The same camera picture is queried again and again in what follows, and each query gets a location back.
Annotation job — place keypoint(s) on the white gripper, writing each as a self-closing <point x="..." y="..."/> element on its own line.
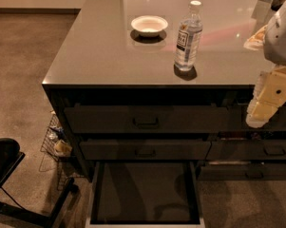
<point x="281" y="37"/>

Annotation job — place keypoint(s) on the clear plastic water bottle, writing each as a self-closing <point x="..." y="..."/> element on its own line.
<point x="188" y="39"/>

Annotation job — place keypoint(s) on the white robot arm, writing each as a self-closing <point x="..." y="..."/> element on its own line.
<point x="270" y="89"/>

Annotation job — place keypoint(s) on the dark top left drawer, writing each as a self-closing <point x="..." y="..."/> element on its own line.
<point x="146" y="119"/>

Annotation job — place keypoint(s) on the open bottom left drawer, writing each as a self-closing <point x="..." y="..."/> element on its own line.
<point x="144" y="194"/>

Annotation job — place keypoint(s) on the dark middle left drawer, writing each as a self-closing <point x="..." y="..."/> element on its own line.
<point x="145" y="149"/>

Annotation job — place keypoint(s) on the dark kitchen counter cabinet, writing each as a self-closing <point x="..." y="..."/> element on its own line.
<point x="104" y="61"/>

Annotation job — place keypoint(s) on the white paper bowl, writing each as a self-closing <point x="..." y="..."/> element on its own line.
<point x="149" y="26"/>

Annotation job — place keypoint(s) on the wire basket with items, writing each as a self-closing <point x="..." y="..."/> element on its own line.
<point x="52" y="160"/>

